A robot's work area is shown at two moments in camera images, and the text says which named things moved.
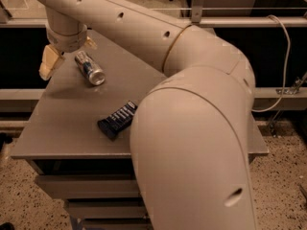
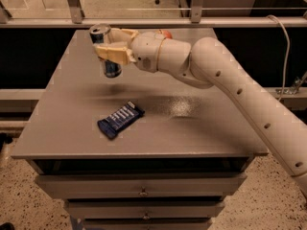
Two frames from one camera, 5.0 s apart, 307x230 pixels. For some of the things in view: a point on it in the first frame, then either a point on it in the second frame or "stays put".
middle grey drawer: x=127 y=208 stays put
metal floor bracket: x=295 y=88 stays put
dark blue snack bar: x=118 y=121 stays put
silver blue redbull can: x=89 y=68 to x=98 y=32
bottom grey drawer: x=116 y=223 stays put
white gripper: x=67 y=42 to x=146 y=51
